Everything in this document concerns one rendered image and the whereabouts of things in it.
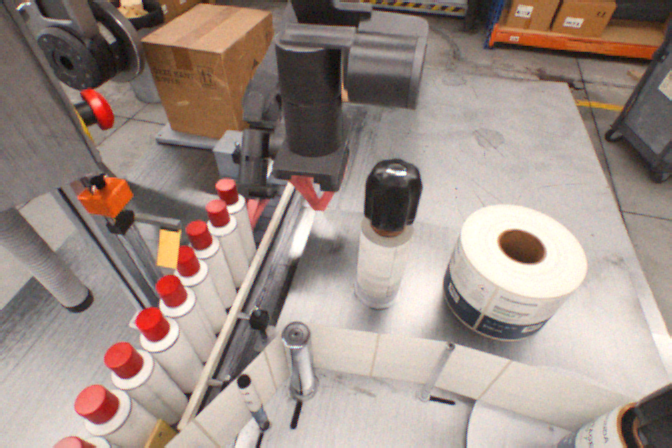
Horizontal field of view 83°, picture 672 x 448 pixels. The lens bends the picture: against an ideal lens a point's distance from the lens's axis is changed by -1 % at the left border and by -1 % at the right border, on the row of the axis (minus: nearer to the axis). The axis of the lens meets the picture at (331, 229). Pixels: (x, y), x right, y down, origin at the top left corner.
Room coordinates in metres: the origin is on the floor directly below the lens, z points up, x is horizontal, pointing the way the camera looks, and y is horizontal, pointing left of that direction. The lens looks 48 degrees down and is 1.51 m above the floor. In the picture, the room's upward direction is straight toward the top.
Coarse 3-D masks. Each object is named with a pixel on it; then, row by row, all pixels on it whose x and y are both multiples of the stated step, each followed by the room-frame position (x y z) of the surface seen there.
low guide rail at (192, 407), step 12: (288, 192) 0.65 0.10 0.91; (276, 216) 0.58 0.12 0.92; (264, 240) 0.51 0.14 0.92; (264, 252) 0.48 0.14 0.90; (252, 264) 0.45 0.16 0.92; (252, 276) 0.42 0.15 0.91; (240, 300) 0.36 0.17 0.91; (228, 324) 0.32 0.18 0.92; (228, 336) 0.30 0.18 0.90; (216, 348) 0.27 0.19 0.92; (216, 360) 0.25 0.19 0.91; (204, 372) 0.23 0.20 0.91; (204, 384) 0.21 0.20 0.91; (192, 396) 0.20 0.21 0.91; (192, 408) 0.18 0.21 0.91; (180, 420) 0.16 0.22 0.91
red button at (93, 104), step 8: (88, 88) 0.33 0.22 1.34; (88, 96) 0.32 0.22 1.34; (96, 96) 0.32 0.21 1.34; (80, 104) 0.31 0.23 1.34; (88, 104) 0.31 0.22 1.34; (96, 104) 0.31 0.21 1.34; (104, 104) 0.32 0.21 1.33; (80, 112) 0.31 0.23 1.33; (88, 112) 0.31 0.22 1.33; (96, 112) 0.31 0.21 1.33; (104, 112) 0.31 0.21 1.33; (88, 120) 0.31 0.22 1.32; (96, 120) 0.31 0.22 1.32; (104, 120) 0.31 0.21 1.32; (112, 120) 0.31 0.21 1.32; (104, 128) 0.31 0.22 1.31
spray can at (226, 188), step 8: (216, 184) 0.49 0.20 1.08; (224, 184) 0.49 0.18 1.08; (232, 184) 0.49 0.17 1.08; (224, 192) 0.47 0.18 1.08; (232, 192) 0.48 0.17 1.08; (224, 200) 0.47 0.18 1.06; (232, 200) 0.48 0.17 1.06; (240, 200) 0.49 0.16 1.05; (232, 208) 0.47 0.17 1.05; (240, 208) 0.47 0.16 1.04; (240, 216) 0.47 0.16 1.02; (248, 216) 0.49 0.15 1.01; (240, 224) 0.47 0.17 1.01; (248, 224) 0.48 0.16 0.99; (240, 232) 0.47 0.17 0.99; (248, 232) 0.48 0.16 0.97; (248, 240) 0.47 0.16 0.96; (248, 248) 0.47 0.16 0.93; (248, 256) 0.47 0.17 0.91
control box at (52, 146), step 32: (0, 0) 0.28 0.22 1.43; (0, 32) 0.27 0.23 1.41; (0, 64) 0.26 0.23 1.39; (32, 64) 0.28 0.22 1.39; (0, 96) 0.26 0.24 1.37; (32, 96) 0.27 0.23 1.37; (64, 96) 0.29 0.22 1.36; (0, 128) 0.25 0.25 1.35; (32, 128) 0.26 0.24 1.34; (64, 128) 0.27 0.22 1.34; (0, 160) 0.24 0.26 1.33; (32, 160) 0.25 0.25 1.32; (64, 160) 0.26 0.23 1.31; (96, 160) 0.28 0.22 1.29; (0, 192) 0.23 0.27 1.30; (32, 192) 0.24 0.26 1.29
